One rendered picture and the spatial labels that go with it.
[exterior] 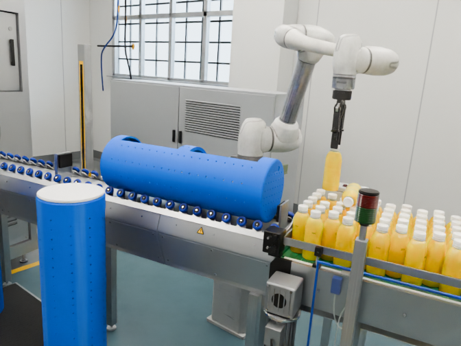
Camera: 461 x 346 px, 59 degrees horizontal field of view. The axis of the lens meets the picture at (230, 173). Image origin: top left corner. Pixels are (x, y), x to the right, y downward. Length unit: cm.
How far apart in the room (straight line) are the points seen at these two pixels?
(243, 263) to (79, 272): 71
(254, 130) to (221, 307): 114
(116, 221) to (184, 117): 202
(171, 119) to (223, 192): 244
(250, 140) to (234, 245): 77
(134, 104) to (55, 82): 272
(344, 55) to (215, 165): 69
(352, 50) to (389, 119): 268
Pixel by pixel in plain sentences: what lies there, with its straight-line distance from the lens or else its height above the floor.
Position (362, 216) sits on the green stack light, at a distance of 130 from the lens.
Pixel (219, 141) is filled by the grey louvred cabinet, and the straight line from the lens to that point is 371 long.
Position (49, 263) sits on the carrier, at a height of 75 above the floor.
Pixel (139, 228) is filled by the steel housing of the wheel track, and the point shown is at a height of 81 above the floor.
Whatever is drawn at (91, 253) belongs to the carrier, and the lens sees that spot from 189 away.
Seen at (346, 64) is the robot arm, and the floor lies 164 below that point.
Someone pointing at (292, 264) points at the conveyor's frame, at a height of 89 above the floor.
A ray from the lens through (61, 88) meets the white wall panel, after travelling 710.
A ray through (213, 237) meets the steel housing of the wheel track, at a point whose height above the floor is 87.
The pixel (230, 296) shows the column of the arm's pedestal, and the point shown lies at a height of 24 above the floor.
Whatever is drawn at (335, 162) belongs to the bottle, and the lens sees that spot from 172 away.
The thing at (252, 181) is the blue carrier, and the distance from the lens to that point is 168.
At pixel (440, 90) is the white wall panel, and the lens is 420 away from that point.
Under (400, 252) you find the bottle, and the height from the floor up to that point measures 100.
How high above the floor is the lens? 158
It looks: 14 degrees down
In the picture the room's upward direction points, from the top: 4 degrees clockwise
